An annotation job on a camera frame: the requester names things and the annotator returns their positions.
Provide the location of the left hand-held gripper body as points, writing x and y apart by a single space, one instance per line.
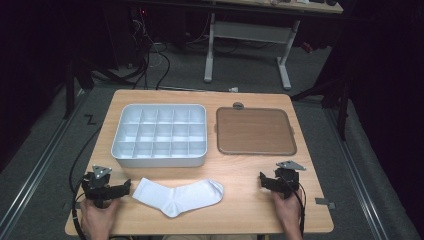
97 188

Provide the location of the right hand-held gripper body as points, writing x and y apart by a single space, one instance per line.
286 183

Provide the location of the person's right hand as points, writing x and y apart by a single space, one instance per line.
286 210

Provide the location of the white sock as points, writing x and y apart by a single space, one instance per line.
180 198

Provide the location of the grey round table grommet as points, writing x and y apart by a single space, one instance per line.
238 106

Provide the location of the white plug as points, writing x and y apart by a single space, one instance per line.
233 89

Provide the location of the brown box lid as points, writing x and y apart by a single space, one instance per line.
255 131

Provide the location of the white compartment storage box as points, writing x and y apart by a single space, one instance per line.
160 133

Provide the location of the metal floor rail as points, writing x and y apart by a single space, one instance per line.
33 176
353 176

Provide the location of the black stand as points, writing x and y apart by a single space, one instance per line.
69 93
343 113

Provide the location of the dark computer tower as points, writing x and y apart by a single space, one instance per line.
123 40

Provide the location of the desk with white legs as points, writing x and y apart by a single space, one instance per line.
250 31

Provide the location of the small red object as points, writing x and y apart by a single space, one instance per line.
307 47

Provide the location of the person's left hand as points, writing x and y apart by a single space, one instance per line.
98 218

